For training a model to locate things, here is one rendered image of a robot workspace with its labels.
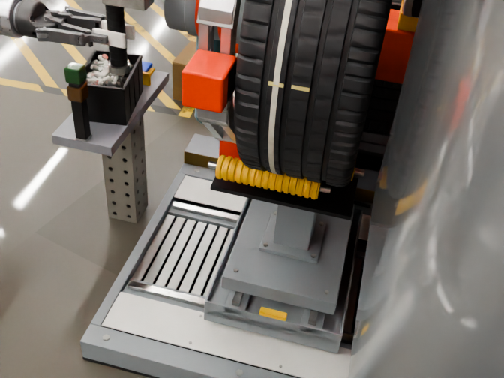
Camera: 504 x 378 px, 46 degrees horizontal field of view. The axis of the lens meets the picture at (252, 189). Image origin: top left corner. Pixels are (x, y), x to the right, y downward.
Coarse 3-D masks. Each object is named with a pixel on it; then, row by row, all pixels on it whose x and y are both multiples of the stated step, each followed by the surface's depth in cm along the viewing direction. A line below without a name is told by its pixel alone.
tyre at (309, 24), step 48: (336, 0) 95; (384, 0) 94; (240, 48) 101; (288, 48) 98; (336, 48) 97; (240, 96) 105; (288, 96) 103; (336, 96) 101; (240, 144) 115; (288, 144) 110; (336, 144) 107
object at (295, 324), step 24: (240, 216) 181; (360, 216) 185; (216, 288) 161; (216, 312) 156; (240, 312) 154; (264, 312) 152; (288, 312) 157; (312, 312) 153; (336, 312) 158; (288, 336) 155; (312, 336) 153; (336, 336) 150
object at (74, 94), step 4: (84, 84) 148; (68, 88) 147; (72, 88) 147; (76, 88) 147; (80, 88) 147; (84, 88) 148; (68, 92) 148; (72, 92) 147; (76, 92) 147; (80, 92) 147; (84, 92) 149; (68, 96) 148; (72, 96) 148; (76, 96) 148; (80, 96) 148; (84, 96) 149; (72, 100) 149; (76, 100) 149; (80, 100) 148
